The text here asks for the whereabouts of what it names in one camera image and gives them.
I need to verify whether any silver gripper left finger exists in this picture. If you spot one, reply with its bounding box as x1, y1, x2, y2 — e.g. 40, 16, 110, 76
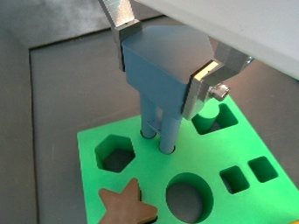
97, 0, 142, 71

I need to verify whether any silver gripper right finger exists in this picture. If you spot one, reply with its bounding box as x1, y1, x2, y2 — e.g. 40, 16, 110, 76
181, 43, 253, 120

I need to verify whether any blue three prong object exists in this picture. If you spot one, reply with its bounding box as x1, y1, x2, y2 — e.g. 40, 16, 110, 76
122, 25, 213, 154

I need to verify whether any green shape sorter board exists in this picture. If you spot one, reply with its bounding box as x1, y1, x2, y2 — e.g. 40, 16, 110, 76
77, 99, 299, 224

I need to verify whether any brown star block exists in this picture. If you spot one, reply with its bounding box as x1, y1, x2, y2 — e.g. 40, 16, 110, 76
97, 178, 157, 224

